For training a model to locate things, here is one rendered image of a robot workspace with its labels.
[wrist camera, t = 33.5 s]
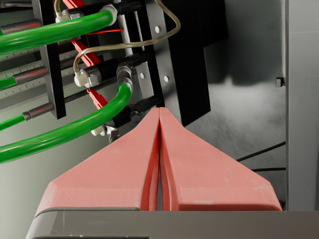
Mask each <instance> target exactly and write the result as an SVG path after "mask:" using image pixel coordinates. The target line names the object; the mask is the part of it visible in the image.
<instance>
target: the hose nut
mask: <svg viewBox="0 0 319 239"><path fill-rule="evenodd" d="M114 136H119V137H122V136H124V134H123V133H122V132H120V131H119V130H115V131H111V134H110V137H109V143H110V140H111V138H112V137H114Z"/></svg>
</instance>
